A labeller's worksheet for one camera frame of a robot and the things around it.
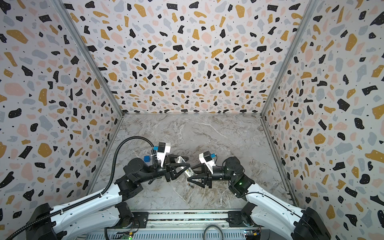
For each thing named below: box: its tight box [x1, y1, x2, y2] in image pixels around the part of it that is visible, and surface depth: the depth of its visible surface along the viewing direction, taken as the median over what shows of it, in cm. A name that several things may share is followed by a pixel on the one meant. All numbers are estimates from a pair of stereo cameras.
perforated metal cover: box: [87, 230, 247, 240], surface depth 72 cm
